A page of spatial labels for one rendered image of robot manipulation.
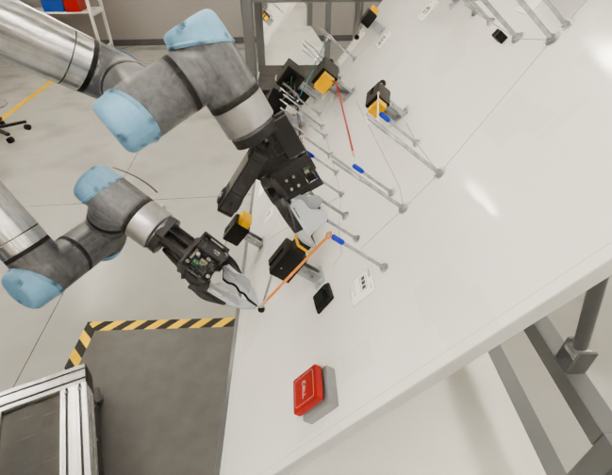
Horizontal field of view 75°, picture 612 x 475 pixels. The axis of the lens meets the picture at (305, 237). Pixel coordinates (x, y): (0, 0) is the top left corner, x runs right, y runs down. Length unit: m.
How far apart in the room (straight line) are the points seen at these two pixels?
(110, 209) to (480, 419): 0.81
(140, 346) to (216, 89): 1.74
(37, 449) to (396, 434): 1.26
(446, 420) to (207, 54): 0.80
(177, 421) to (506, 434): 1.30
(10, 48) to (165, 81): 0.18
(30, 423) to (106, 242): 1.14
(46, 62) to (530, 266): 0.60
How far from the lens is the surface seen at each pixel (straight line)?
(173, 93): 0.53
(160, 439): 1.86
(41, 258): 0.75
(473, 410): 0.97
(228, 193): 0.60
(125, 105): 0.53
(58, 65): 0.63
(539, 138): 0.53
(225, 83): 0.54
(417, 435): 0.91
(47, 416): 1.83
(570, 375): 0.85
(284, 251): 0.67
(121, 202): 0.72
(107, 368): 2.13
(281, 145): 0.58
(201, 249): 0.68
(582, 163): 0.48
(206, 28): 0.54
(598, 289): 0.71
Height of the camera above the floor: 1.59
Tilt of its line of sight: 38 degrees down
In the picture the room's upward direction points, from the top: straight up
